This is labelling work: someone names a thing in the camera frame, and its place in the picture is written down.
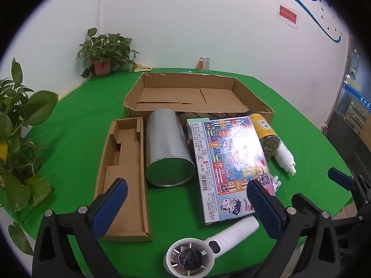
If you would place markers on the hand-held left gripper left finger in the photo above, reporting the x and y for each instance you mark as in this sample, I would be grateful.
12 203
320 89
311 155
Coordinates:
111 205

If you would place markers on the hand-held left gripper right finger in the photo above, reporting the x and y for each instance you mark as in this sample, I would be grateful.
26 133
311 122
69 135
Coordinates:
262 205

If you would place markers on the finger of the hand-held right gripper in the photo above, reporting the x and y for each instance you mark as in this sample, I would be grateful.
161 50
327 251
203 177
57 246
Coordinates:
303 204
339 178

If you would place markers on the white spray bottle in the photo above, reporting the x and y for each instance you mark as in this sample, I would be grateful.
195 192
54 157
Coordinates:
284 153

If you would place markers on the colourful board game box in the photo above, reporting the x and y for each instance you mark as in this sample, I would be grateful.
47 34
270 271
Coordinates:
229 156

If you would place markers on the narrow cardboard insert tray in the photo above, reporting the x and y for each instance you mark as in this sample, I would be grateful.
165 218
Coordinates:
127 139

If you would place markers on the yellow label jar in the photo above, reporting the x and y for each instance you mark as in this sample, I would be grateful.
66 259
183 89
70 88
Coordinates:
262 126

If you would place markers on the silver metal can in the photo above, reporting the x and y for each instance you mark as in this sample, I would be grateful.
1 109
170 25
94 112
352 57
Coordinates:
165 139

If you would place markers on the large shallow cardboard box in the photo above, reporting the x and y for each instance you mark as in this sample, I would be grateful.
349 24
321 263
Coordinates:
174 95

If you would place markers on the white handheld fan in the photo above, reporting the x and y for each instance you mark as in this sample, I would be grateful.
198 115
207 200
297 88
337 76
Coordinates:
232 231

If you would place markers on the glass door with blue stripe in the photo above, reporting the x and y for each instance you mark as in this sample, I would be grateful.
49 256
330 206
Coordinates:
356 107

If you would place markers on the large leafy green plant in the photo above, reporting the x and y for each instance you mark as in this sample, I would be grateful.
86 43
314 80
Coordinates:
37 104

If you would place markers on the yellow cloth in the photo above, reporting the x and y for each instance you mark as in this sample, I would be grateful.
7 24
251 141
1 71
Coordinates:
143 67

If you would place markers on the small glass jar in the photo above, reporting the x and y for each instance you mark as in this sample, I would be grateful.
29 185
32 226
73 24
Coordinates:
204 63

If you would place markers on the potted plant in terracotta pot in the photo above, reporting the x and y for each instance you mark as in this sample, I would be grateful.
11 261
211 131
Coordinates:
107 46

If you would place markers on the red wall sign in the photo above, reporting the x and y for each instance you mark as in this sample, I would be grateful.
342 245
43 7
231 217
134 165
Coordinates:
288 14

